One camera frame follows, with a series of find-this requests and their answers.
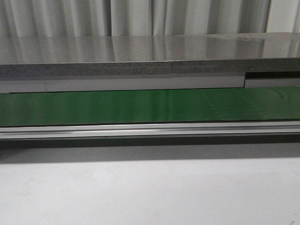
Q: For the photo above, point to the green conveyor belt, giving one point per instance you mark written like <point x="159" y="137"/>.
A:
<point x="149" y="106"/>

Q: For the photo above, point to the grey stone counter slab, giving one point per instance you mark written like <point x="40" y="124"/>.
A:
<point x="58" y="57"/>

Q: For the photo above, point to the white pleated curtain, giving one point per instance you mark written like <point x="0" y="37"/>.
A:
<point x="76" y="18"/>

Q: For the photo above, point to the aluminium conveyor side rail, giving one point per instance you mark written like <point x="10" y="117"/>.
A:
<point x="159" y="129"/>

